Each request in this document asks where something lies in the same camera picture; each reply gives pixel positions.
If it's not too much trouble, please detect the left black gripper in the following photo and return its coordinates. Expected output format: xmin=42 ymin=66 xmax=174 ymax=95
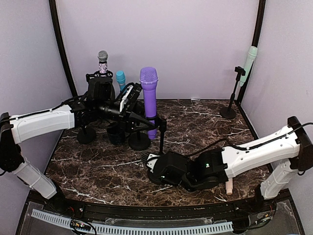
xmin=97 ymin=100 xmax=158 ymax=134

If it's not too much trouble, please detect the black round-base stand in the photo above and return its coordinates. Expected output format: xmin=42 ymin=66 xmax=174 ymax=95
xmin=220 ymin=66 xmax=246 ymax=119
xmin=147 ymin=113 xmax=168 ymax=186
xmin=77 ymin=126 xmax=96 ymax=144
xmin=128 ymin=131 xmax=151 ymax=151

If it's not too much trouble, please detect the purple microphone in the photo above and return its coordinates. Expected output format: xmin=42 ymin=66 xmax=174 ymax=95
xmin=139 ymin=67 xmax=159 ymax=141

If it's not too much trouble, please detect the pale pink microphone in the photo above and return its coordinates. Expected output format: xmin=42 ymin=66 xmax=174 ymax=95
xmin=225 ymin=178 xmax=233 ymax=195

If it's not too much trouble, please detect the mint green microphone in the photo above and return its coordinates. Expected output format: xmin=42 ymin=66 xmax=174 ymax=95
xmin=239 ymin=46 xmax=258 ymax=87

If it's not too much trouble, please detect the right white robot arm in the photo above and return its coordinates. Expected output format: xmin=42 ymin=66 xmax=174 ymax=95
xmin=146 ymin=116 xmax=313 ymax=212

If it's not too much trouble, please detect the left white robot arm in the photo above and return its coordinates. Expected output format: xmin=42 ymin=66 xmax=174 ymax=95
xmin=0 ymin=77 xmax=157 ymax=213

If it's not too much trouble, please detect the teal blue microphone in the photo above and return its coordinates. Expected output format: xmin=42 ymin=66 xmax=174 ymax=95
xmin=115 ymin=70 xmax=126 ymax=91

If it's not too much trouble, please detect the black round-base stand, orange mic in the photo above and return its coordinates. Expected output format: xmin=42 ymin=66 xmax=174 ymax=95
xmin=77 ymin=126 xmax=96 ymax=144

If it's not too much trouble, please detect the silver glitter microphone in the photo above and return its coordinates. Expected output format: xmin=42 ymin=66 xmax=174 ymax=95
xmin=97 ymin=50 xmax=108 ymax=76

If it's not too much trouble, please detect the dark blue mug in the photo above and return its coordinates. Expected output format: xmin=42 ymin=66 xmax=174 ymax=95
xmin=106 ymin=122 xmax=130 ymax=145

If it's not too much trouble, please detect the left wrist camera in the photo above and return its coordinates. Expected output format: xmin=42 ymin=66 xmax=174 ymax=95
xmin=115 ymin=82 xmax=142 ymax=114

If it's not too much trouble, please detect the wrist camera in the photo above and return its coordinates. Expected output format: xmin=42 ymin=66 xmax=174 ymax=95
xmin=115 ymin=82 xmax=142 ymax=114
xmin=141 ymin=152 xmax=160 ymax=173

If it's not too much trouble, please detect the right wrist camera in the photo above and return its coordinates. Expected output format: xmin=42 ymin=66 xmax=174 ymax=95
xmin=141 ymin=152 xmax=160 ymax=173

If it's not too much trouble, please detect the black tripod shock-mount stand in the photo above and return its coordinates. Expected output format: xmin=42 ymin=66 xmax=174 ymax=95
xmin=86 ymin=70 xmax=113 ymax=85

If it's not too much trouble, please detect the white slotted cable duct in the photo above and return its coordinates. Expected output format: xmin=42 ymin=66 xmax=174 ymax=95
xmin=31 ymin=209 xmax=234 ymax=235

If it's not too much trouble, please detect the left black corner post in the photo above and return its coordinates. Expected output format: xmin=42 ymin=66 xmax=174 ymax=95
xmin=48 ymin=0 xmax=78 ymax=97

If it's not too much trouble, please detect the black corner post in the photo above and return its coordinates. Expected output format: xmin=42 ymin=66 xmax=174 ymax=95
xmin=237 ymin=0 xmax=266 ymax=104
xmin=48 ymin=0 xmax=78 ymax=97

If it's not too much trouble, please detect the black front rail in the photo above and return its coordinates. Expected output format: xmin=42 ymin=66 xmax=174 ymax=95
xmin=45 ymin=198 xmax=277 ymax=224

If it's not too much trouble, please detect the right black corner post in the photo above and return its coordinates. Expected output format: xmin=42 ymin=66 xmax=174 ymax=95
xmin=237 ymin=0 xmax=266 ymax=104

